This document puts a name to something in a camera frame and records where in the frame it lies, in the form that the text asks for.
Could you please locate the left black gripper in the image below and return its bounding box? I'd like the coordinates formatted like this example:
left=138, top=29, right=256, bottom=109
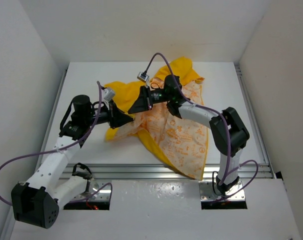
left=84, top=98, right=133, bottom=129

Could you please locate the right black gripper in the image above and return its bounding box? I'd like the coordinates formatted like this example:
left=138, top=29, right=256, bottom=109
left=128, top=86, right=172, bottom=115

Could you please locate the yellow jacket with patterned lining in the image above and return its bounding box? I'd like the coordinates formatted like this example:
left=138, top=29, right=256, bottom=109
left=105, top=57, right=209, bottom=180

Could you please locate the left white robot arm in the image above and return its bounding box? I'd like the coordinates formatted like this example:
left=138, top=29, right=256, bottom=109
left=11, top=89, right=133, bottom=229

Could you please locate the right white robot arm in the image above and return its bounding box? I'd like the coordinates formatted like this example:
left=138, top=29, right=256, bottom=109
left=128, top=72, right=250, bottom=196

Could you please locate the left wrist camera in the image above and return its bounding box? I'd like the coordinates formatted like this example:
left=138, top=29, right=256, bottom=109
left=102, top=87, right=116, bottom=103

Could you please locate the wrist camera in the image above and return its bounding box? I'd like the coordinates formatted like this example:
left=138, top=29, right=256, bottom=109
left=137, top=71, right=150, bottom=83
left=102, top=87, right=116, bottom=103

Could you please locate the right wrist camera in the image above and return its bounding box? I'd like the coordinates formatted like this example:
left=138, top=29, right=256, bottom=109
left=137, top=71, right=150, bottom=83

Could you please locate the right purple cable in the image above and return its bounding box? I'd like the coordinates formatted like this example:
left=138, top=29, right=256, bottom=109
left=143, top=52, right=259, bottom=202

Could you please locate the aluminium rail front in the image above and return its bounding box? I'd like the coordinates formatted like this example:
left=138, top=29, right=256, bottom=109
left=40, top=163, right=271, bottom=180

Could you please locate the aluminium rail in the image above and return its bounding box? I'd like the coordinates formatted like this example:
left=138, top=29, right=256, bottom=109
left=235, top=66, right=276, bottom=179
left=1, top=68, right=69, bottom=238
left=40, top=163, right=271, bottom=180

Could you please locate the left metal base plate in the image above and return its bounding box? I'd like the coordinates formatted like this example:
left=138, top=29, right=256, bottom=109
left=69, top=180, right=113, bottom=204

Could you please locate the metal base plate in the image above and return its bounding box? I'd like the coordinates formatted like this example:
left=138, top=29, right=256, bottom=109
left=69, top=180, right=113, bottom=204
left=198, top=180, right=246, bottom=202

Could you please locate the aluminium rail left side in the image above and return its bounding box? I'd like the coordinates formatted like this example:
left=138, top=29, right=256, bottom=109
left=1, top=68, right=69, bottom=238

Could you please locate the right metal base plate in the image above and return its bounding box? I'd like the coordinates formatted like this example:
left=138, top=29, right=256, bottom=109
left=198, top=180, right=246, bottom=202

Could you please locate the aluminium rail right side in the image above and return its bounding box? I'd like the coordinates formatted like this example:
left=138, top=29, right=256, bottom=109
left=235, top=66, right=276, bottom=179

